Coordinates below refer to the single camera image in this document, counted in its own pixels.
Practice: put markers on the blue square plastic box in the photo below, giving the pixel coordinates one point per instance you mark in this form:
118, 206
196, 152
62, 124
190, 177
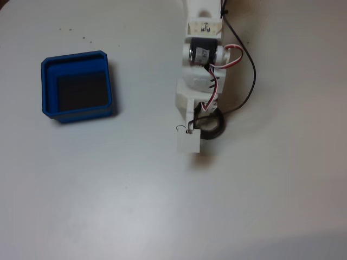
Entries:
78, 115

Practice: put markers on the white camera box with mount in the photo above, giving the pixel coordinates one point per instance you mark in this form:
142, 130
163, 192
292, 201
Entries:
188, 142

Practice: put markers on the black tape roll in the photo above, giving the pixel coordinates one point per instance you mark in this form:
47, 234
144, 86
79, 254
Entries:
217, 132

